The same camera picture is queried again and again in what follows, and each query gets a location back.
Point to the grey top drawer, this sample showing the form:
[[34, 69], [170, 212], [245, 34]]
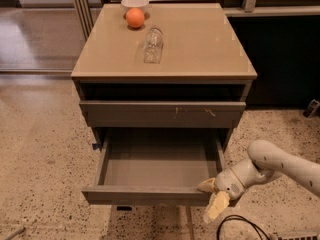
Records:
[[156, 114]]

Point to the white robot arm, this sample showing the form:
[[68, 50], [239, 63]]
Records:
[[265, 163]]

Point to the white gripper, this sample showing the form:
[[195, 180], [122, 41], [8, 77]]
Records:
[[227, 183]]

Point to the orange fruit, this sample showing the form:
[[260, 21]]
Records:
[[135, 18]]

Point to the grey drawer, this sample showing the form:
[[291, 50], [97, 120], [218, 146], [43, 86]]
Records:
[[156, 114], [151, 166]]

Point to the grey three-drawer cabinet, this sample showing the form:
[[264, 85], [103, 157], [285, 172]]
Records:
[[202, 60]]

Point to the small dark floor device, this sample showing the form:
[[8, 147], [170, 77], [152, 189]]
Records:
[[311, 109]]

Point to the white bowl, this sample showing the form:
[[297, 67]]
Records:
[[143, 5]]

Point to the grey floor rod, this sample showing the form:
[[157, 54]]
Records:
[[15, 233]]

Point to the black floor marker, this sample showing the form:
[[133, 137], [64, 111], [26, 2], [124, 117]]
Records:
[[124, 208]]

